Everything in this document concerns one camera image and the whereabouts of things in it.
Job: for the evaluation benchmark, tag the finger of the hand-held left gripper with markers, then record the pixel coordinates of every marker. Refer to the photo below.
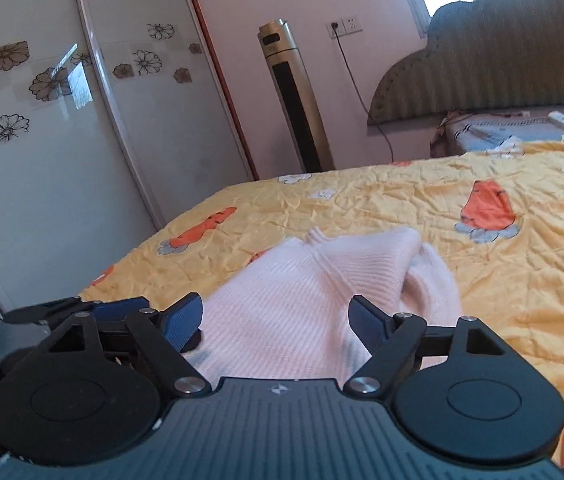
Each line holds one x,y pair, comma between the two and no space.
122,308

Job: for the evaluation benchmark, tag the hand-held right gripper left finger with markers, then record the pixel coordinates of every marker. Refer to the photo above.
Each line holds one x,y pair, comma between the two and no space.
182,325

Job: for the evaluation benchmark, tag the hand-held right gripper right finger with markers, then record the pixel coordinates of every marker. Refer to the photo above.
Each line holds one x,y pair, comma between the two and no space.
366,322

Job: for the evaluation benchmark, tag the pink knit sweater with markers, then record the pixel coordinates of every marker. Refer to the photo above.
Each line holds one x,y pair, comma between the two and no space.
287,310

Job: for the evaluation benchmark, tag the yellow carrot-print blanket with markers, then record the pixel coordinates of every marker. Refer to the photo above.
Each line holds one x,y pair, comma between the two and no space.
411,200

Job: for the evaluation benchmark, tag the floral sliding wardrobe doors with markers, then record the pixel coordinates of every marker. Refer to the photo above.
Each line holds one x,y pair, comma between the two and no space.
37,160

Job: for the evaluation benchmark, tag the patterned pillow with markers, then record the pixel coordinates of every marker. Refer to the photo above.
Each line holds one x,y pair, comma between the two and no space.
486,132

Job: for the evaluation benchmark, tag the gold tower air conditioner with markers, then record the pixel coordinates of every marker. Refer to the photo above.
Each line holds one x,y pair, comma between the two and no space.
297,100

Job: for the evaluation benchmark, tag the white remote control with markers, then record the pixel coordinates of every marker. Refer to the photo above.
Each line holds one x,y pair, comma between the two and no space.
563,119

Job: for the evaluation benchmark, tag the grey-green padded headboard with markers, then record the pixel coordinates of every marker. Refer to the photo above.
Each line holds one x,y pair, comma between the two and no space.
486,60

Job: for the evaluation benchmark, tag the white wall socket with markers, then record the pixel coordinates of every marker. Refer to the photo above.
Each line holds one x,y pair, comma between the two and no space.
349,26

